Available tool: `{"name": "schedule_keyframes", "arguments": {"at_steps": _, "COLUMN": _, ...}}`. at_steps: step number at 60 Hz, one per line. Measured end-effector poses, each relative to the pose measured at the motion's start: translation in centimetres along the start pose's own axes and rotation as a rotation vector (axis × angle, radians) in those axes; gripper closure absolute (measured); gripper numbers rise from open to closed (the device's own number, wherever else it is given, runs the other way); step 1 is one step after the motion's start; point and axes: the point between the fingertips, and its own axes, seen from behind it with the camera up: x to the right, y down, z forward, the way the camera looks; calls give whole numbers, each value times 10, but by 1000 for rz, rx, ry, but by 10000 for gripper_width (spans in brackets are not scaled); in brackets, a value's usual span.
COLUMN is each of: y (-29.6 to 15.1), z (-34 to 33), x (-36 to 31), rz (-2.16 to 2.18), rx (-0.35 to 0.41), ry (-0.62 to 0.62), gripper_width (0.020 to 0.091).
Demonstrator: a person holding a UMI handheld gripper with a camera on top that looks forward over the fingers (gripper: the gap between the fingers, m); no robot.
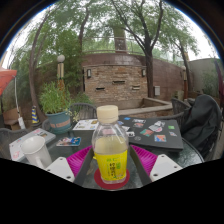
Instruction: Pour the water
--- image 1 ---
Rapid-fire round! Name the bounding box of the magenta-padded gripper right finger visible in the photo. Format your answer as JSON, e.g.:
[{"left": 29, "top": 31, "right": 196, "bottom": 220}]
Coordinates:
[{"left": 129, "top": 144, "right": 184, "bottom": 186}]

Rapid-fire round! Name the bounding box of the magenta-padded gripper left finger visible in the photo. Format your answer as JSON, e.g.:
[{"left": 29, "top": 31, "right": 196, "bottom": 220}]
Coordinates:
[{"left": 43, "top": 144, "right": 96, "bottom": 187}]

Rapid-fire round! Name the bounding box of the yellow-labelled clear drink bottle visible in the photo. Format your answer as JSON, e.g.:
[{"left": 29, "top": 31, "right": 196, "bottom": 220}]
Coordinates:
[{"left": 91, "top": 104, "right": 130, "bottom": 185}]

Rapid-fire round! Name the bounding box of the black laptop with stickers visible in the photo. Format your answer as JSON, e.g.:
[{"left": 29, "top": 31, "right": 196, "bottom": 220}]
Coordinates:
[{"left": 118, "top": 114, "right": 185, "bottom": 153}]

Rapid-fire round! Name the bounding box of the colourful booklet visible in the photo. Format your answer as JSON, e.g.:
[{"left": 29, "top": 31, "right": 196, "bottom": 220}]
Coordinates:
[{"left": 55, "top": 136, "right": 82, "bottom": 148}]

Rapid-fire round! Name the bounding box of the white magazine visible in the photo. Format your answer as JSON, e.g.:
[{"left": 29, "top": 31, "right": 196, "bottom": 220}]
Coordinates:
[{"left": 72, "top": 118, "right": 100, "bottom": 132}]

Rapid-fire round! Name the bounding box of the flat round red coaster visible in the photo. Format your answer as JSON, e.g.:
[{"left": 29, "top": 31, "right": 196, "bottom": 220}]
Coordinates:
[{"left": 93, "top": 167, "right": 131, "bottom": 191}]

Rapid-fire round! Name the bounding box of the white mug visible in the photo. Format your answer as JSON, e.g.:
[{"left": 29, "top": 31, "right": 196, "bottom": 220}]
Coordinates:
[{"left": 20, "top": 135, "right": 53, "bottom": 170}]

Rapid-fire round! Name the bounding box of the potted green plant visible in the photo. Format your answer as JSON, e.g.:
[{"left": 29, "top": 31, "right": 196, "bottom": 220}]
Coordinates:
[{"left": 38, "top": 81, "right": 75, "bottom": 134}]

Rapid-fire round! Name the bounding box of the blue yellow striped cone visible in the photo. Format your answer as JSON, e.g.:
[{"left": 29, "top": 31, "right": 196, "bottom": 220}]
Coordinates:
[{"left": 30, "top": 105, "right": 40, "bottom": 125}]

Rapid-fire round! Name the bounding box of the grey laptop with stickers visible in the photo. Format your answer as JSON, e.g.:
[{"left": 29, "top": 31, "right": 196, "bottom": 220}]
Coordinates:
[{"left": 8, "top": 127, "right": 57, "bottom": 163}]

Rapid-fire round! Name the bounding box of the black jacket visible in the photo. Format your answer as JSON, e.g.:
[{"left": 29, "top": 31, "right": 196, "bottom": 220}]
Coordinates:
[{"left": 180, "top": 94, "right": 223, "bottom": 148}]

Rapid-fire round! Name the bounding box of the tall green tree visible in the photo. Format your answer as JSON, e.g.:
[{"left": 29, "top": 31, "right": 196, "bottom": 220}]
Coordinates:
[
  {"left": 106, "top": 0, "right": 188, "bottom": 99},
  {"left": 6, "top": 3, "right": 84, "bottom": 123}
]

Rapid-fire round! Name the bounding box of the closed red parasol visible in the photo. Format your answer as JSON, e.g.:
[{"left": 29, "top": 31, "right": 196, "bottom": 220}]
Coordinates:
[{"left": 214, "top": 59, "right": 224, "bottom": 108}]

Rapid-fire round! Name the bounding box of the orange parasol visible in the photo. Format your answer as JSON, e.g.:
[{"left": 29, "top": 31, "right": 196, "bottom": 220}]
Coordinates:
[{"left": 0, "top": 68, "right": 27, "bottom": 130}]

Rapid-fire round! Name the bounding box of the wooden globe lamp post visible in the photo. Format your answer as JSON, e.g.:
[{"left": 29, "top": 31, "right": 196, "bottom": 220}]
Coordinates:
[
  {"left": 55, "top": 54, "right": 66, "bottom": 91},
  {"left": 182, "top": 65, "right": 188, "bottom": 101}
]

